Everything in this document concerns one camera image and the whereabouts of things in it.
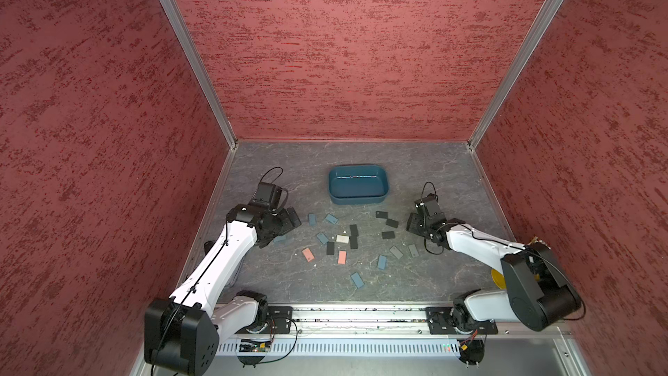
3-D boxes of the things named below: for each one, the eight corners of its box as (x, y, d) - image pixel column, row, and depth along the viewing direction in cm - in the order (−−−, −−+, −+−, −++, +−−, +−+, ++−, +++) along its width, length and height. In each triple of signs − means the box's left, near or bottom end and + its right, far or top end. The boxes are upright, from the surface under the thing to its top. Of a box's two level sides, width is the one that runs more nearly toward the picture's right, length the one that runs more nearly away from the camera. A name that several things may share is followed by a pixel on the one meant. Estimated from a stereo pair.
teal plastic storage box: (328, 205, 102) (327, 197, 98) (329, 171, 113) (329, 163, 109) (389, 205, 102) (391, 198, 98) (384, 171, 113) (386, 164, 109)
